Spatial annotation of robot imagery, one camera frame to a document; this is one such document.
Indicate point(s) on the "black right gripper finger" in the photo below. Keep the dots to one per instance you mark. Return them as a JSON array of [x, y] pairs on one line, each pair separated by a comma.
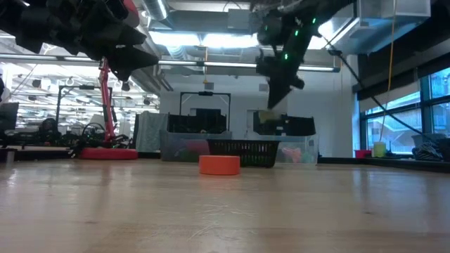
[[277, 93]]

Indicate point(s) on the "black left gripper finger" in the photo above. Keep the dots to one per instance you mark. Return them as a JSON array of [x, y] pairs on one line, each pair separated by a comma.
[[126, 37], [130, 59]]

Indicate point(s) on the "grey-green staple remover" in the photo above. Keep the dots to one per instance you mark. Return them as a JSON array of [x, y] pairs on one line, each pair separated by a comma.
[[270, 116]]

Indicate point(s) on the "pink staple remover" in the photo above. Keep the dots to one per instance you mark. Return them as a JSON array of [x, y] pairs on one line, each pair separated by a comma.
[[292, 154]]

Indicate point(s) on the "pink tape roll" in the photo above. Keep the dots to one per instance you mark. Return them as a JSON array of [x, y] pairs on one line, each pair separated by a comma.
[[197, 147]]

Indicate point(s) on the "green tape roll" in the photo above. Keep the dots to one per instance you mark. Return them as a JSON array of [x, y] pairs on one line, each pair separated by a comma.
[[181, 155]]

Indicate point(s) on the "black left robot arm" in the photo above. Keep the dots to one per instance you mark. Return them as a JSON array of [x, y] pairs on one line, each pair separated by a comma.
[[21, 21]]

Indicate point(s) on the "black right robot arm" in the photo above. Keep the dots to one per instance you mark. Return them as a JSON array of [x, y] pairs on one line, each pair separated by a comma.
[[299, 28]]

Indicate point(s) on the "orange tape roll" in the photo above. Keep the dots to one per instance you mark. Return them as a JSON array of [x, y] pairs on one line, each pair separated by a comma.
[[219, 165]]

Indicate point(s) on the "ceiling light panel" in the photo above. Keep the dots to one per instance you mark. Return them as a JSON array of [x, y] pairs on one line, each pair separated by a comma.
[[228, 40]]

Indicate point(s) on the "black slotted plastic basket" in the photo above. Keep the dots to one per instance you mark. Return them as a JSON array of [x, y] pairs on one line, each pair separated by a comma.
[[256, 152]]

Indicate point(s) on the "clear plastic bin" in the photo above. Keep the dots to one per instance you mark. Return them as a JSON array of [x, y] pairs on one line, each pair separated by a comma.
[[311, 147]]

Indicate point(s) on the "grey cloth cover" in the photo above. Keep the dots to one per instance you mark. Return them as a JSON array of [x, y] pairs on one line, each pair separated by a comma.
[[151, 131]]

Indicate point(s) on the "grey translucent plastic bin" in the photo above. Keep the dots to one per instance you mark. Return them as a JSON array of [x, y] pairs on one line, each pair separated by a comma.
[[168, 147]]

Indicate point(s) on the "small red tub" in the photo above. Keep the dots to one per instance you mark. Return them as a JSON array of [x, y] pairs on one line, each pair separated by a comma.
[[363, 153]]

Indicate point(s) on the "yellow-green cup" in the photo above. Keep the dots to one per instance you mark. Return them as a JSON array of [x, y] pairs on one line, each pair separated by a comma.
[[379, 149]]

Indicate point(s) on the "striped cloth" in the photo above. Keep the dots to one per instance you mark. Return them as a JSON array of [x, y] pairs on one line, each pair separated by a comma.
[[427, 151]]

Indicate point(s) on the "silver ceiling duct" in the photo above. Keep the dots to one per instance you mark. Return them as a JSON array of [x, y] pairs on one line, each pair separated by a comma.
[[154, 8]]

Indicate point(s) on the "black background rig frame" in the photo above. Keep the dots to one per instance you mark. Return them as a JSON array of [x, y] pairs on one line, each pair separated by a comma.
[[205, 93]]

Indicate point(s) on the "black aluminium table frame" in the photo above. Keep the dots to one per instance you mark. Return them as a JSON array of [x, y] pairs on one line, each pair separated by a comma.
[[386, 163]]

